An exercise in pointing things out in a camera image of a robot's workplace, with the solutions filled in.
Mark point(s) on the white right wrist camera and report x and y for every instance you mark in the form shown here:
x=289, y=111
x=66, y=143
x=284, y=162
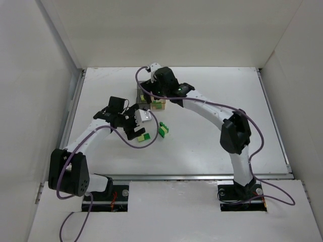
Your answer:
x=152, y=68

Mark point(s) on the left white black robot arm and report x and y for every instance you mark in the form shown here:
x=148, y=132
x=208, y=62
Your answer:
x=68, y=171

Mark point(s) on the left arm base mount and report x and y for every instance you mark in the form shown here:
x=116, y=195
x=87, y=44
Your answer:
x=114, y=200

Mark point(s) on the aluminium table edge rail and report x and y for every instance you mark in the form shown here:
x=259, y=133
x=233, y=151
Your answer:
x=69, y=110

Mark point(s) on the dark green square lego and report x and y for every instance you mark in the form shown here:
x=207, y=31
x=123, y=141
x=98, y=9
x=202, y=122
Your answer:
x=146, y=136

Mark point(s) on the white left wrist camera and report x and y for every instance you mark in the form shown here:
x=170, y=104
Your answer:
x=143, y=116

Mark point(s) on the amber translucent plastic container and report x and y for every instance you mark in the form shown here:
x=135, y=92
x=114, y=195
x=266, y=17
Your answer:
x=162, y=100

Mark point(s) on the front aluminium rail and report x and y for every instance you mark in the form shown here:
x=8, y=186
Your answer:
x=174, y=177

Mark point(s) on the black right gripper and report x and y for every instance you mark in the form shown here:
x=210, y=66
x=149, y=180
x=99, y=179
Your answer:
x=147, y=87

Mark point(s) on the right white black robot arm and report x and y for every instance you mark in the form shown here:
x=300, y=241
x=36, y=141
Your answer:
x=233, y=124

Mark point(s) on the long dark green lego brick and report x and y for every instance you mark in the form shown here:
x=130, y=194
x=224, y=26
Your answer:
x=161, y=124

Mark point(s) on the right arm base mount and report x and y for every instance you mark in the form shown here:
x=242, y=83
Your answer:
x=232, y=200

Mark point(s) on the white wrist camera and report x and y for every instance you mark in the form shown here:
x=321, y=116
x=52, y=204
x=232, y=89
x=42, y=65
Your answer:
x=152, y=68
x=143, y=116

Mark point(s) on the light green square lego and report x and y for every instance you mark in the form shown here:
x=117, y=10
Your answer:
x=140, y=138

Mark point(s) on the dark green lego in container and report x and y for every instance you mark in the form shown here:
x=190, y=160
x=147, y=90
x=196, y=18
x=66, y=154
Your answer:
x=157, y=105

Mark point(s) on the grey translucent plastic container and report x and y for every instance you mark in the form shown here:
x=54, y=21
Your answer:
x=143, y=105

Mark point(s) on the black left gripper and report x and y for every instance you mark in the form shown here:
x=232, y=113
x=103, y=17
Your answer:
x=131, y=126

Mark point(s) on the right aluminium rail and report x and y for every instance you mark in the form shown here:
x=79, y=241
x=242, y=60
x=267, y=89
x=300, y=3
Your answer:
x=274, y=123

